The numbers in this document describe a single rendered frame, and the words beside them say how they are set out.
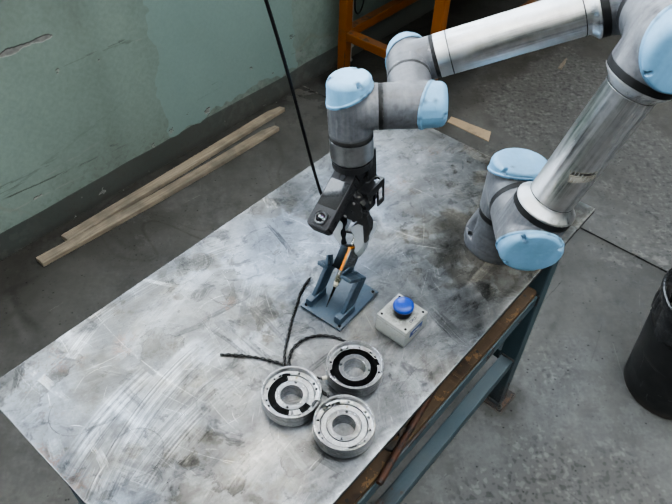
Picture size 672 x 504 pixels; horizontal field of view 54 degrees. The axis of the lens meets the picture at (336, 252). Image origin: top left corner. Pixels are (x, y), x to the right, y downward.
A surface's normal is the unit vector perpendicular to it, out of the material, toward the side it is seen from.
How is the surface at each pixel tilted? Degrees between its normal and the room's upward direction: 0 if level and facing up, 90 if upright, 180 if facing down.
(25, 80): 90
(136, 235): 0
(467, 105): 0
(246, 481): 0
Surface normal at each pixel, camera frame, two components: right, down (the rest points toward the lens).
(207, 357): 0.03, -0.69
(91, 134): 0.76, 0.49
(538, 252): -0.07, 0.80
